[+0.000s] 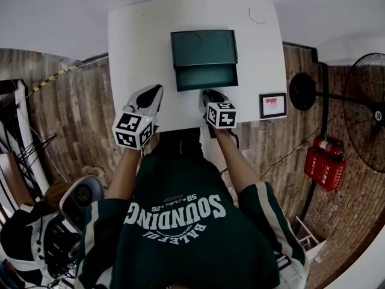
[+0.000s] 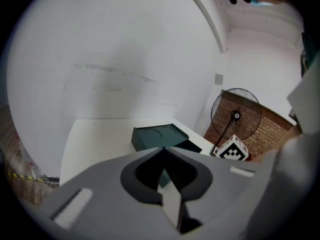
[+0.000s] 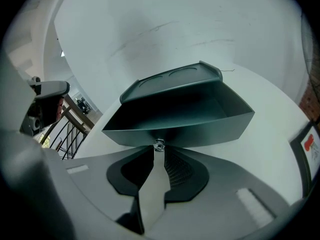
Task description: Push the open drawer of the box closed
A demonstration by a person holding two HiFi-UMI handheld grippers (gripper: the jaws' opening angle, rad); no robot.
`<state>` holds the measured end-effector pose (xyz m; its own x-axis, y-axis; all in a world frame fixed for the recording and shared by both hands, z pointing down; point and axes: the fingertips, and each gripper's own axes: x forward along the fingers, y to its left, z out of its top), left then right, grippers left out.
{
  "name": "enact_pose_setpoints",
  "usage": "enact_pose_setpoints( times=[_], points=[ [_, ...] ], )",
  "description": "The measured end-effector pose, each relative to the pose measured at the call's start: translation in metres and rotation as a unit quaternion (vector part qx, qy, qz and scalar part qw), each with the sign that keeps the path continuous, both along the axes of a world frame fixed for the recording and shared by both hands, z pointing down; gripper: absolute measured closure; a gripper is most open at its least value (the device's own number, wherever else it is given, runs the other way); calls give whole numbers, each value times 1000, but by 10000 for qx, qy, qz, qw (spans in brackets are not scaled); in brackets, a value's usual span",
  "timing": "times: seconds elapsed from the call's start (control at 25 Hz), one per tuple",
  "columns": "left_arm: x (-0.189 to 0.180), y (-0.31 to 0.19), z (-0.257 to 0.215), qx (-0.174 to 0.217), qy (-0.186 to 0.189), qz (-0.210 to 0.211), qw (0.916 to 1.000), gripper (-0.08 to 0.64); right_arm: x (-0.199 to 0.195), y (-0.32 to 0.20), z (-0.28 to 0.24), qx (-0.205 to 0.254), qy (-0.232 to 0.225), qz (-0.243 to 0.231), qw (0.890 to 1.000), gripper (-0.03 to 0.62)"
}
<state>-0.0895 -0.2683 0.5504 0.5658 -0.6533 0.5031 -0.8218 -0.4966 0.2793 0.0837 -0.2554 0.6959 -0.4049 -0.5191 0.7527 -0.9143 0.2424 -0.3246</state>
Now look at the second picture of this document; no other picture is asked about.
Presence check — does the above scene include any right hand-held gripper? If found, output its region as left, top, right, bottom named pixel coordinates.
left=215, top=133, right=249, bottom=162

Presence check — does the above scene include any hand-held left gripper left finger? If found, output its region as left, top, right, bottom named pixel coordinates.
left=39, top=146, right=181, bottom=240

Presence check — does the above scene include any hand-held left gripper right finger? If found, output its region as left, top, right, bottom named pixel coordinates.
left=163, top=146, right=271, bottom=235

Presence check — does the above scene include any dark green metal box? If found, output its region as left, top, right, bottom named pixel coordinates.
left=159, top=139, right=203, bottom=189

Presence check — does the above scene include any dark green plastic box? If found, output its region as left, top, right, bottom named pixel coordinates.
left=131, top=123, right=190, bottom=153

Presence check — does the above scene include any white table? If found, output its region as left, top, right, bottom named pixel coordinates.
left=59, top=118, right=219, bottom=186

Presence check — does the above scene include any yellow black hazard tape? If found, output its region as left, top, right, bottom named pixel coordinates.
left=5, top=171, right=45, bottom=183

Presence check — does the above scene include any black pedestal fan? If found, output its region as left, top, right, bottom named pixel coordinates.
left=210, top=87, right=263, bottom=150

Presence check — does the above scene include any white wall conduit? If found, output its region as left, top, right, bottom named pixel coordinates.
left=178, top=0, right=229, bottom=54

